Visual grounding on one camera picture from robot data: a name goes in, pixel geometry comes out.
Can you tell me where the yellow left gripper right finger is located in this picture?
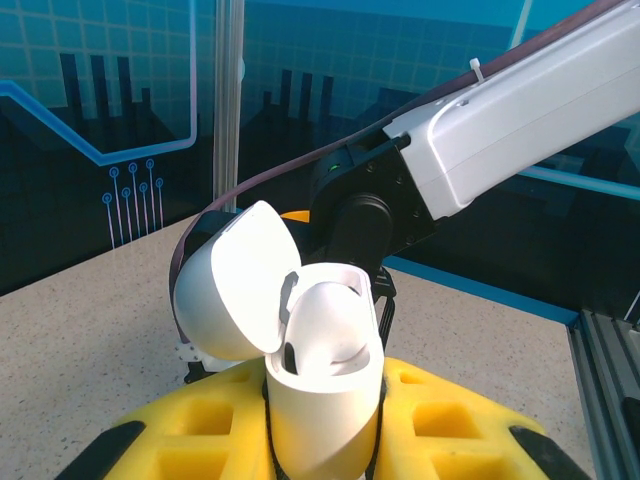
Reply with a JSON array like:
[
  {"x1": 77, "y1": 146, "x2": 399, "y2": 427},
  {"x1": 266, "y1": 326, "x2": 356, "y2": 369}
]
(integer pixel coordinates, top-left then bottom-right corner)
[{"x1": 372, "y1": 355, "x2": 594, "y2": 480}]

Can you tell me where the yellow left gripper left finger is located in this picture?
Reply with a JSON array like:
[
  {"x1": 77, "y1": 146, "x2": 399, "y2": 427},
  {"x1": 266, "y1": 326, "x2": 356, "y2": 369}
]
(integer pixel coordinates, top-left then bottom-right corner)
[{"x1": 53, "y1": 357, "x2": 281, "y2": 480}]

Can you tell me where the white wireless earbud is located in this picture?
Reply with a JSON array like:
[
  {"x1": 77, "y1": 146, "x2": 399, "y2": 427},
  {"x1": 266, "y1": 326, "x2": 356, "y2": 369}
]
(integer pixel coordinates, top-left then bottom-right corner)
[{"x1": 282, "y1": 280, "x2": 375, "y2": 377}]

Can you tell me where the white earbud charging case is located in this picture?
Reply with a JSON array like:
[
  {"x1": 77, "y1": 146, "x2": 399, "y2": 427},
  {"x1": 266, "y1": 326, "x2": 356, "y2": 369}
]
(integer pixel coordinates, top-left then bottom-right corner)
[{"x1": 171, "y1": 199, "x2": 387, "y2": 480}]

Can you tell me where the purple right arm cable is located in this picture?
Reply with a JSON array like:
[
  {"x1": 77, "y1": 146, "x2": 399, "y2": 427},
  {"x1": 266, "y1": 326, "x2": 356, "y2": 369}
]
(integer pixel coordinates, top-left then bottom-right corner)
[{"x1": 168, "y1": 0, "x2": 632, "y2": 351}]

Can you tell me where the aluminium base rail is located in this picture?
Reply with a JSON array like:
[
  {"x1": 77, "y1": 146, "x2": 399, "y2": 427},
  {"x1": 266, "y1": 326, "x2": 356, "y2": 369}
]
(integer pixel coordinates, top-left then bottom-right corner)
[{"x1": 566, "y1": 308, "x2": 640, "y2": 480}]

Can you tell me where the aluminium frame post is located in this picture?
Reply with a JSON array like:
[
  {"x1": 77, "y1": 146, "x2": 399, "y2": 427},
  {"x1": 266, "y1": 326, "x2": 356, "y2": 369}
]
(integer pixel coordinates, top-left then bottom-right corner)
[{"x1": 213, "y1": 0, "x2": 247, "y2": 214}]

